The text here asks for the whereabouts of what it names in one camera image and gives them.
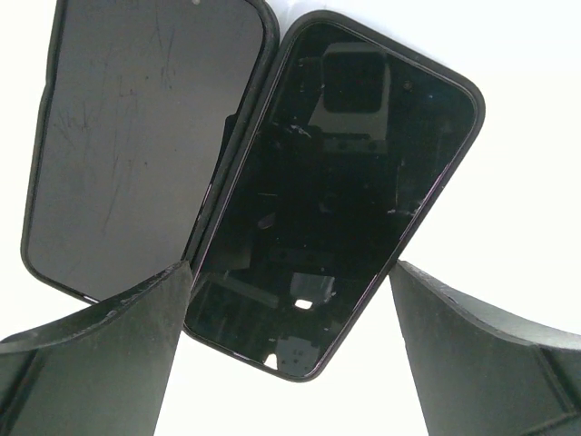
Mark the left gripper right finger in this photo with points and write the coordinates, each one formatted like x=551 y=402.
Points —
x=480 y=370

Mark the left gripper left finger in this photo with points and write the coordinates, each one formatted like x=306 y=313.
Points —
x=100 y=371

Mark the black phone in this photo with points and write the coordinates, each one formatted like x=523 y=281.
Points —
x=354 y=139
x=130 y=130

